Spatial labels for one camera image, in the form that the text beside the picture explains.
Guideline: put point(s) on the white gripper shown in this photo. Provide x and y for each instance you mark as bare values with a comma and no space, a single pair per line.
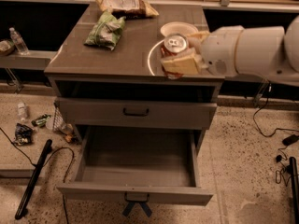
220,50

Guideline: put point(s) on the red coke can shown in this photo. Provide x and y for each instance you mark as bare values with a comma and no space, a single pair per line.
172,45

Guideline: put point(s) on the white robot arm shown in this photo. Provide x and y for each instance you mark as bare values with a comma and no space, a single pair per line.
268,52

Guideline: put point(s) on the grey drawer cabinet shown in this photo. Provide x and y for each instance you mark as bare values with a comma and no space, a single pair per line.
132,71

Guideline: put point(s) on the open grey middle drawer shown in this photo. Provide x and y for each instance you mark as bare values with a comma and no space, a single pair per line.
137,166

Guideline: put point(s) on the closed grey upper drawer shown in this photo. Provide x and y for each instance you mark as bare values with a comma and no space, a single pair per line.
146,114

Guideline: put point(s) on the green can on floor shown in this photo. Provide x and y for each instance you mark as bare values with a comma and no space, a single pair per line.
41,121

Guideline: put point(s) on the white paper bowl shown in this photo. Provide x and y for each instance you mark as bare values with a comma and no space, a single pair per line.
177,27

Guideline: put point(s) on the brown chip bag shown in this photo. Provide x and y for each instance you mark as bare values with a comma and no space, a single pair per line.
128,8

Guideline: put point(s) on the green chip bag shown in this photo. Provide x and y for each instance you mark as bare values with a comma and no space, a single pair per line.
106,33

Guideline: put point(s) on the black bar on floor right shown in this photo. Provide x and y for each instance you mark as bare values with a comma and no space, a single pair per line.
295,187

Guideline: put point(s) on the black bar on floor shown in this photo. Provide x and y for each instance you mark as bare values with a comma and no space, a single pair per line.
22,209
295,187

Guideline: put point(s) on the clear water bottle on ledge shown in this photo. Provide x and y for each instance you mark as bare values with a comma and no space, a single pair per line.
18,42

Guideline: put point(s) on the small bottle on floor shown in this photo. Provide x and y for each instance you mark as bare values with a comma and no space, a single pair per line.
22,111

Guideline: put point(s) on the bowl on left ledge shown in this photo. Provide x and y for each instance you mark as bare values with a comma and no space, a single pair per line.
6,47

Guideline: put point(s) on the dark snack bag on floor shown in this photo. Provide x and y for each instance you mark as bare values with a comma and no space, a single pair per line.
23,134

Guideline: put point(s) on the black bar on floor left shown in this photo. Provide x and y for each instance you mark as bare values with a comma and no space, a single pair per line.
22,209

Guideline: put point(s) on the black power adapter with cable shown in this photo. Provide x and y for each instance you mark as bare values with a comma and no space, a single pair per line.
266,86

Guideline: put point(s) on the wire basket beside cabinet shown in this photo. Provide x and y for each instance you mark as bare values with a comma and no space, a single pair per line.
59,125

